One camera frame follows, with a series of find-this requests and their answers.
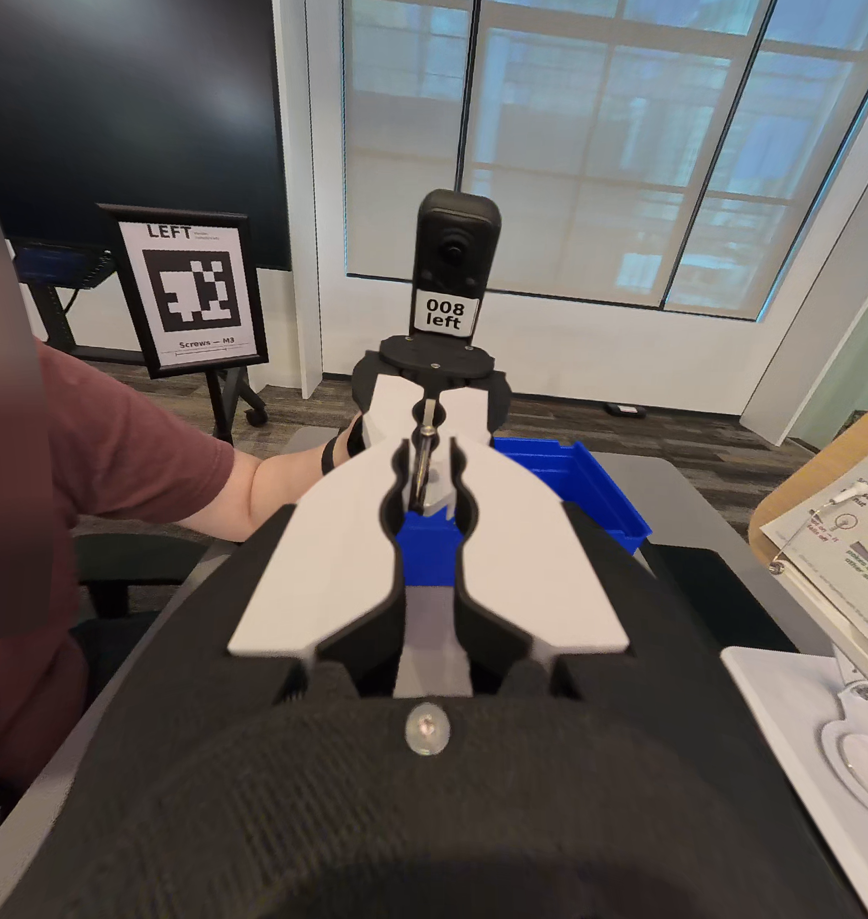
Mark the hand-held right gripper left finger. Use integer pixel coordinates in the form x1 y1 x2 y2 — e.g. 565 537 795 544
227 437 412 674

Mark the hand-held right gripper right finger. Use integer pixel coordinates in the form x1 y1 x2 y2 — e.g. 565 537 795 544
448 434 632 667

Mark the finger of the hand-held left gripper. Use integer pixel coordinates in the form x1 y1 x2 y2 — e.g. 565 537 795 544
425 386 494 521
364 373 428 505

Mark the long metal bolt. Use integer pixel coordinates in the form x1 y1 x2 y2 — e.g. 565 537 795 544
411 424 438 511

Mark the blue divided plastic bin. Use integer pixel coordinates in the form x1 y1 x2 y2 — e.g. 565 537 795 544
396 437 654 586

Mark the person's left forearm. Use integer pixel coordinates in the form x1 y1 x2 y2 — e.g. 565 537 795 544
182 448 334 543

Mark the large paned window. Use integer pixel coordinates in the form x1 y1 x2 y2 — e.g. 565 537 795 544
344 0 868 322

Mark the black easel stand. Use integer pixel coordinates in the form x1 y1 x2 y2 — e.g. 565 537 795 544
204 366 270 446

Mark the black armrest desk chair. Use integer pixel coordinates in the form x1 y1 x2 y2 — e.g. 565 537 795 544
71 535 208 690

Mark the person in maroon shirt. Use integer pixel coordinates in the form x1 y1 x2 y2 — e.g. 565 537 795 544
0 341 237 848

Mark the black framed marker sign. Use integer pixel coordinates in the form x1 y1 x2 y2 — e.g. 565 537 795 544
98 203 270 379

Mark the instruction board on stand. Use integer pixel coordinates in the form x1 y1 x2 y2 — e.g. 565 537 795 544
748 391 868 568

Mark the white document stand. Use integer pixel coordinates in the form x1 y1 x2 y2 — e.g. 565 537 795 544
721 567 868 919

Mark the printed instruction sheet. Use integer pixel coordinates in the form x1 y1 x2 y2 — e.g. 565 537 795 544
760 438 868 611

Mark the black rolling cart stand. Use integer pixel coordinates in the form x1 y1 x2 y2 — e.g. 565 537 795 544
28 283 147 365

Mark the small dark touch panel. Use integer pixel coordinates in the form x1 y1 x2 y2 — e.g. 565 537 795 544
10 240 115 290

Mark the wire page holder clip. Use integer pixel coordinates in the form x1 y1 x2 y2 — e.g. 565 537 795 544
767 482 866 575

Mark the large black wall screen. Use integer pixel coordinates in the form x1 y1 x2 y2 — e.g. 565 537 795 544
0 0 293 272

